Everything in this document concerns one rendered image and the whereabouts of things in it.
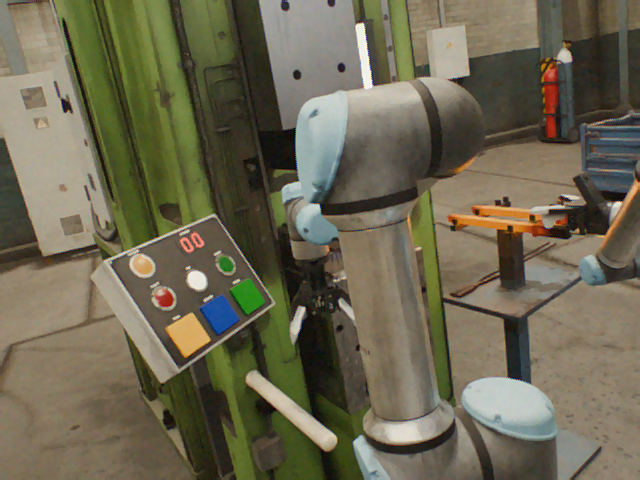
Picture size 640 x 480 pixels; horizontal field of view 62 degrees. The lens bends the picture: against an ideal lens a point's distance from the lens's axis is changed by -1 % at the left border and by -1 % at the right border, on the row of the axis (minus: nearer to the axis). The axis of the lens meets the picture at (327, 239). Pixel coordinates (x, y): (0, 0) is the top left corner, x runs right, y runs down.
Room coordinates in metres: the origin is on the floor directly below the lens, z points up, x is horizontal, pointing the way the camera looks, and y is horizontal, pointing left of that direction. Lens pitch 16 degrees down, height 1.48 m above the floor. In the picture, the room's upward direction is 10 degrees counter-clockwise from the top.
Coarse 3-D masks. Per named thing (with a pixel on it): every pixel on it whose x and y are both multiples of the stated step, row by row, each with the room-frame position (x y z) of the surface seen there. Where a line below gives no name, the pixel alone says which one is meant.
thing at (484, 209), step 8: (472, 208) 1.78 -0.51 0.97; (480, 208) 1.75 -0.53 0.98; (488, 208) 1.73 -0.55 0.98; (496, 208) 1.71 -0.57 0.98; (504, 208) 1.70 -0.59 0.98; (512, 208) 1.68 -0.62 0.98; (504, 216) 1.68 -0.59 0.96; (512, 216) 1.66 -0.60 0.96; (520, 216) 1.63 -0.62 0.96; (528, 216) 1.61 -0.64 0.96
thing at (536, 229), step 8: (448, 216) 1.72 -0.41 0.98; (456, 216) 1.70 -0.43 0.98; (464, 216) 1.69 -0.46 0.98; (472, 216) 1.67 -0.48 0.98; (472, 224) 1.64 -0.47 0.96; (480, 224) 1.62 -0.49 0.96; (488, 224) 1.59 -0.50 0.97; (496, 224) 1.57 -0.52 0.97; (504, 224) 1.54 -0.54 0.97; (512, 224) 1.52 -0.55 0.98; (520, 224) 1.50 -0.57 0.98; (528, 224) 1.49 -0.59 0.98; (536, 224) 1.46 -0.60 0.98; (528, 232) 1.48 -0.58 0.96; (536, 232) 1.45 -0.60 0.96; (544, 232) 1.44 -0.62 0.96; (552, 232) 1.42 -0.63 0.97; (560, 232) 1.40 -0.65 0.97
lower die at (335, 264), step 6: (282, 228) 1.90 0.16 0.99; (288, 228) 1.88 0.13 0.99; (282, 240) 1.77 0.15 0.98; (288, 240) 1.76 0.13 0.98; (336, 240) 1.62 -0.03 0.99; (282, 246) 1.74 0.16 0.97; (288, 246) 1.70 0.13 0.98; (330, 246) 1.58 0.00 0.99; (336, 246) 1.56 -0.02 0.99; (330, 252) 1.55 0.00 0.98; (336, 252) 1.55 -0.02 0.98; (330, 258) 1.54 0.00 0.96; (336, 258) 1.55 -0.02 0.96; (324, 264) 1.52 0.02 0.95; (330, 264) 1.54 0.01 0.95; (336, 264) 1.55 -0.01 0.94; (342, 264) 1.56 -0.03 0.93; (330, 270) 1.53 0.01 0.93; (336, 270) 1.54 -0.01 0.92
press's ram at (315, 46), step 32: (256, 0) 1.51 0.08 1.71; (288, 0) 1.54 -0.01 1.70; (320, 0) 1.59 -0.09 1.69; (352, 0) 1.65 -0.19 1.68; (256, 32) 1.54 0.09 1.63; (288, 32) 1.53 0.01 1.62; (320, 32) 1.59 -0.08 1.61; (352, 32) 1.64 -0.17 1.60; (256, 64) 1.57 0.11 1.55; (288, 64) 1.52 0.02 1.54; (320, 64) 1.58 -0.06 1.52; (352, 64) 1.63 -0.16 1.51; (256, 96) 1.60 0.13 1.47; (288, 96) 1.52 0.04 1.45; (320, 96) 1.57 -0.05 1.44; (288, 128) 1.51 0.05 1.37
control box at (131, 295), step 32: (192, 224) 1.28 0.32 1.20; (128, 256) 1.11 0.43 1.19; (160, 256) 1.16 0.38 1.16; (192, 256) 1.21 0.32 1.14; (128, 288) 1.05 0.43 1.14; (160, 288) 1.10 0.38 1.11; (192, 288) 1.15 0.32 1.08; (224, 288) 1.20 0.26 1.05; (128, 320) 1.05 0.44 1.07; (160, 320) 1.05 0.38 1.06; (160, 352) 1.01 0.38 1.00
